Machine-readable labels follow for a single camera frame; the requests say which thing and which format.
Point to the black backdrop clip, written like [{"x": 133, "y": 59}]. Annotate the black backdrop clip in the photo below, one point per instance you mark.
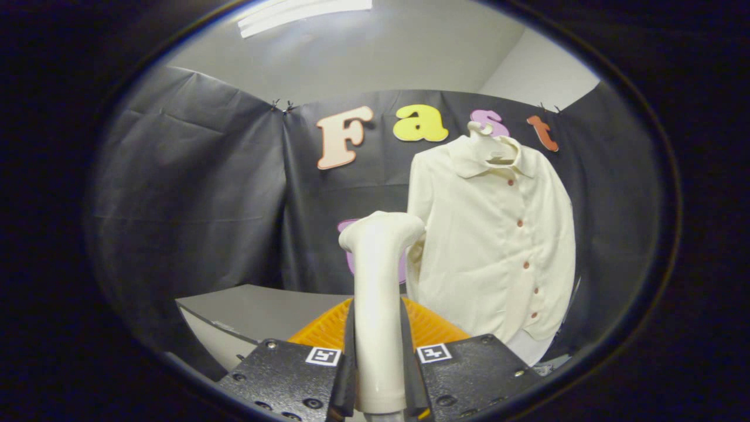
[
  {"x": 549, "y": 108},
  {"x": 284, "y": 106}
]

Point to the black backdrop cloth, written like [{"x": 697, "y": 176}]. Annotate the black backdrop cloth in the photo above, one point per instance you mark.
[{"x": 205, "y": 205}]

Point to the grey top white cabinet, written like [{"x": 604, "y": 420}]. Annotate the grey top white cabinet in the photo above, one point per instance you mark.
[{"x": 252, "y": 308}]

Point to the cream button-up shirt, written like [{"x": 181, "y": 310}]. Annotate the cream button-up shirt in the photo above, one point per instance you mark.
[{"x": 486, "y": 246}]

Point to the white garment form stand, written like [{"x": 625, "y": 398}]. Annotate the white garment form stand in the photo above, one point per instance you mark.
[{"x": 530, "y": 349}]

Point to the white garment steamer head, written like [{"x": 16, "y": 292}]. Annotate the white garment steamer head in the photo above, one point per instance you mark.
[{"x": 378, "y": 293}]

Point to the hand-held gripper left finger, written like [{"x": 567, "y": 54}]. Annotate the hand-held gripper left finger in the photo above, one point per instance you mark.
[{"x": 281, "y": 375}]

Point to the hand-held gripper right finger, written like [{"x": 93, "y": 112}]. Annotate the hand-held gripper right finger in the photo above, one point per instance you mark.
[{"x": 469, "y": 375}]

